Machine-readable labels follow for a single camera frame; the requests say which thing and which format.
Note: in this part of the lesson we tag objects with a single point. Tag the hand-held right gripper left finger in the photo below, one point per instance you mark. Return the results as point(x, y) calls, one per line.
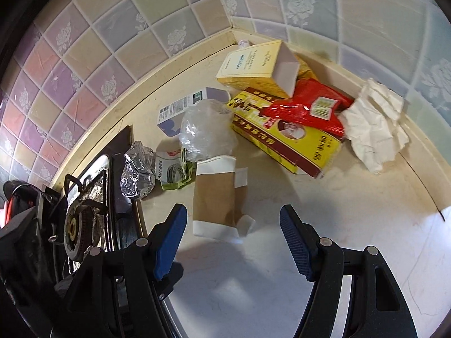
point(171, 239)

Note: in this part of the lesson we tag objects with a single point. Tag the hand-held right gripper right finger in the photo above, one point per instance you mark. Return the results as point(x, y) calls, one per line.
point(296, 243)

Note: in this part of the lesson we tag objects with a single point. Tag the yellow and red seasoning box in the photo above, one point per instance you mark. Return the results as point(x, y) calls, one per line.
point(282, 141)

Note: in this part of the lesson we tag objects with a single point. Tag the white paper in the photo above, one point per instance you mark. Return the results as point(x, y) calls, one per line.
point(373, 123)

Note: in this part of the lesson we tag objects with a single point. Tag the yellow snack packet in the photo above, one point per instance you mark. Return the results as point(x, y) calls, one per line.
point(307, 70)

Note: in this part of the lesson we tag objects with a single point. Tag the flattened brown and white carton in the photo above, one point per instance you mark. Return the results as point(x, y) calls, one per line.
point(215, 197)

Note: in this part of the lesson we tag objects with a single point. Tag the green and white packet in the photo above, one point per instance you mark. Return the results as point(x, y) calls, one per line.
point(172, 172)

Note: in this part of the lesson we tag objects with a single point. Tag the black gas stove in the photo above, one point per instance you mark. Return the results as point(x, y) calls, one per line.
point(84, 218)

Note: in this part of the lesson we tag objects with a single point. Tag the crumpled aluminium foil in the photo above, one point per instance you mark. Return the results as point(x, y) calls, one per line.
point(137, 169)

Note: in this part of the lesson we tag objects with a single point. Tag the clear plastic bag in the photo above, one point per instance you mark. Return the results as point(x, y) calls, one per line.
point(208, 130)

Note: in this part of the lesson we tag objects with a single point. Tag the white and blue box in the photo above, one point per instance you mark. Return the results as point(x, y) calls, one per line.
point(176, 111)

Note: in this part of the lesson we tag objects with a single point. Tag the red plastic packet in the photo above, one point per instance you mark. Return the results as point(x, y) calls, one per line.
point(303, 111)

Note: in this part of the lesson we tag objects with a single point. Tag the pale yellow cardboard box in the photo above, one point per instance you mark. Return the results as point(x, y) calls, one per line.
point(246, 67)

